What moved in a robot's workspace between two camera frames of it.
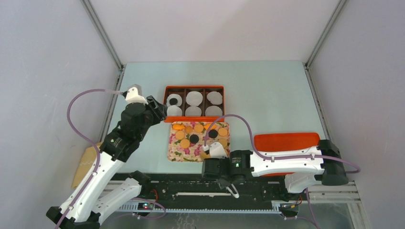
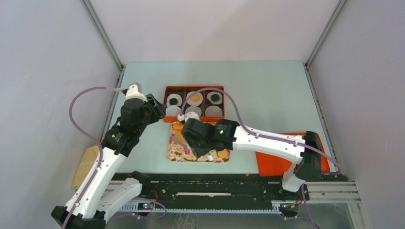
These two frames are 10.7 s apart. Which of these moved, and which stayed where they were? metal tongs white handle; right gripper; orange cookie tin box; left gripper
Moved: metal tongs white handle; right gripper
Stayed: left gripper; orange cookie tin box
